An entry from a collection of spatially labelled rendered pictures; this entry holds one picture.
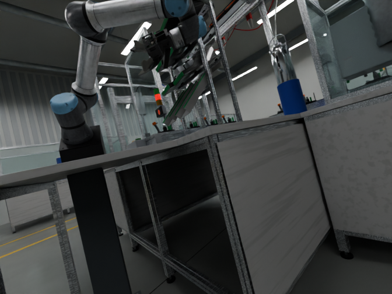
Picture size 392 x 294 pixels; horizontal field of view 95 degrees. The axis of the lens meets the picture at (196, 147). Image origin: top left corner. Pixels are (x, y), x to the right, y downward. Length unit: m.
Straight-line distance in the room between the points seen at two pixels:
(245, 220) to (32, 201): 5.76
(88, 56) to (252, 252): 1.07
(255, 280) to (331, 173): 0.73
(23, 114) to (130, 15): 8.99
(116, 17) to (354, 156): 1.21
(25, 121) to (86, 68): 8.53
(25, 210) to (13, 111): 4.62
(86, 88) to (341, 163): 1.40
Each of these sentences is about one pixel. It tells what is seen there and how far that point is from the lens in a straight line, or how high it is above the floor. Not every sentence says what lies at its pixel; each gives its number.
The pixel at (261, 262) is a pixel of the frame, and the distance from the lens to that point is 0.80.
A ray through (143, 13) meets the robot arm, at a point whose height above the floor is 1.29.
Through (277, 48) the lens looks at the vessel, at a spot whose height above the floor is 1.39.
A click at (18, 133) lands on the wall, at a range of 9.42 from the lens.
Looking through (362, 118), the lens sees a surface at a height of 0.75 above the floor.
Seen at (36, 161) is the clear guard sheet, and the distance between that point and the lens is 6.22.
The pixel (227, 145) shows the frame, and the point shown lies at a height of 0.78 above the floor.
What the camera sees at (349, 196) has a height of 0.36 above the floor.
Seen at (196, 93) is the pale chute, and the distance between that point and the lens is 0.99.
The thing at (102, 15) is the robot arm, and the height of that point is 1.33.
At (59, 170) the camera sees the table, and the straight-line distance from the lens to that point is 0.75.
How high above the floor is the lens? 0.79
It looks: 2 degrees up
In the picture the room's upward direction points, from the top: 14 degrees counter-clockwise
